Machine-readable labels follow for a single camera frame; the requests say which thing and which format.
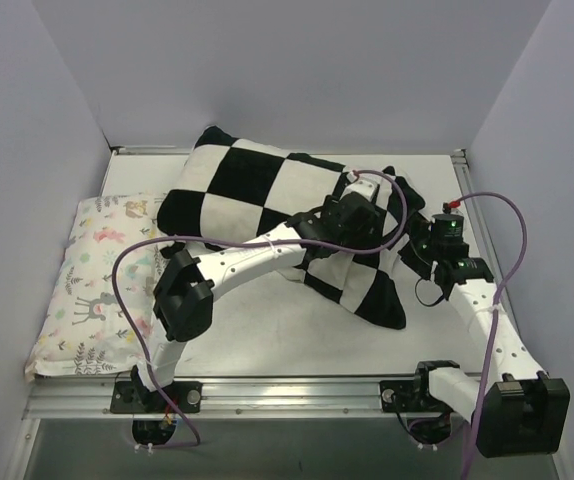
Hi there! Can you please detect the black white checkered pillowcase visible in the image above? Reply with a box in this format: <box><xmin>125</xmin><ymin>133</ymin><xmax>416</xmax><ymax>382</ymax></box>
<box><xmin>157</xmin><ymin>126</ymin><xmax>406</xmax><ymax>330</ymax></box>

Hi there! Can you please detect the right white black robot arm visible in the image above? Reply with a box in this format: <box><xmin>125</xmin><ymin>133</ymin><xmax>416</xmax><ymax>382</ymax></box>
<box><xmin>400</xmin><ymin>212</ymin><xmax>570</xmax><ymax>458</ymax></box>

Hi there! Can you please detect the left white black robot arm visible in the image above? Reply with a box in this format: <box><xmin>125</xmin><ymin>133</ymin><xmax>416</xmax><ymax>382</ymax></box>
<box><xmin>131</xmin><ymin>193</ymin><xmax>382</xmax><ymax>411</ymax></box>

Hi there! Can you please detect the floral animal print pillow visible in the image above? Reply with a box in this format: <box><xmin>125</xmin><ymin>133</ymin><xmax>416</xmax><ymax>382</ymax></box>
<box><xmin>25</xmin><ymin>194</ymin><xmax>165</xmax><ymax>381</ymax></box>

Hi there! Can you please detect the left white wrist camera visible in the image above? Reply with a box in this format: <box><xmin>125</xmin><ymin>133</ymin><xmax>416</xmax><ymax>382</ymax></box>
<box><xmin>341</xmin><ymin>177</ymin><xmax>379</xmax><ymax>203</ymax></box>

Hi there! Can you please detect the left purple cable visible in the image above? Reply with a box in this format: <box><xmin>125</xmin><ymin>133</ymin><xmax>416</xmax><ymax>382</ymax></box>
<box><xmin>110</xmin><ymin>169</ymin><xmax>409</xmax><ymax>451</ymax></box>

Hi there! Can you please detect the black loop cable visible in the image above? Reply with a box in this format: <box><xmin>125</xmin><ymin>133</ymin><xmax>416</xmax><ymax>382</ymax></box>
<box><xmin>414</xmin><ymin>277</ymin><xmax>451</xmax><ymax>307</ymax></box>

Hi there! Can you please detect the aluminium right side rail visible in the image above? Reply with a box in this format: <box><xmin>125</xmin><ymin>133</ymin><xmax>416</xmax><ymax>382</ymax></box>
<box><xmin>439</xmin><ymin>149</ymin><xmax>501</xmax><ymax>349</ymax></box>

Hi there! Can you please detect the aluminium rail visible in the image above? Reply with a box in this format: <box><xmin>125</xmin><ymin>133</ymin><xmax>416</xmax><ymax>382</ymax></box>
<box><xmin>24</xmin><ymin>375</ymin><xmax>473</xmax><ymax>421</ymax></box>
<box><xmin>439</xmin><ymin>149</ymin><xmax>501</xmax><ymax>349</ymax></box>

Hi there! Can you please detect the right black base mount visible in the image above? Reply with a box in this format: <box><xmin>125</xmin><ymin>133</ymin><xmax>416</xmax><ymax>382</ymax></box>
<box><xmin>379</xmin><ymin>379</ymin><xmax>453</xmax><ymax>414</ymax></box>

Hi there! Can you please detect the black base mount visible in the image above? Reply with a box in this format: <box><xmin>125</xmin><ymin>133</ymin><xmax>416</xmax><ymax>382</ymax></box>
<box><xmin>109</xmin><ymin>380</ymin><xmax>203</xmax><ymax>414</ymax></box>
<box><xmin>379</xmin><ymin>379</ymin><xmax>453</xmax><ymax>414</ymax></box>

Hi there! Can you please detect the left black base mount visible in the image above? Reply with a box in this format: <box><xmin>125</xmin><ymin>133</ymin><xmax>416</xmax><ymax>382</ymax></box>
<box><xmin>109</xmin><ymin>380</ymin><xmax>203</xmax><ymax>414</ymax></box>

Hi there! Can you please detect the aluminium front rail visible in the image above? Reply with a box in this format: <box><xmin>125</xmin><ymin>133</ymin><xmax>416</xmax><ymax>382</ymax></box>
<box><xmin>24</xmin><ymin>375</ymin><xmax>473</xmax><ymax>421</ymax></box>

